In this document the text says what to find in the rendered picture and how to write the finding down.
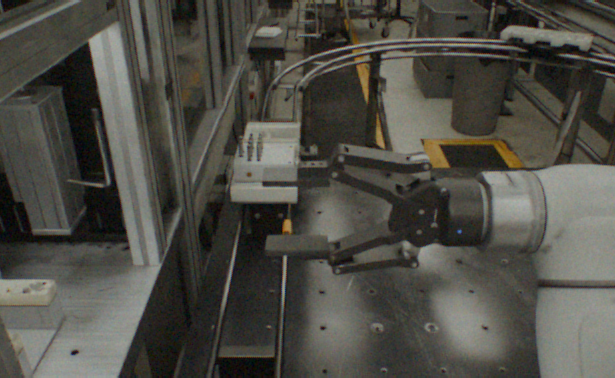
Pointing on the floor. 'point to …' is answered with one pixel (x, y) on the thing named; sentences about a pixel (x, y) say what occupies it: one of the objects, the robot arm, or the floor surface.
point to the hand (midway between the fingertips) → (288, 212)
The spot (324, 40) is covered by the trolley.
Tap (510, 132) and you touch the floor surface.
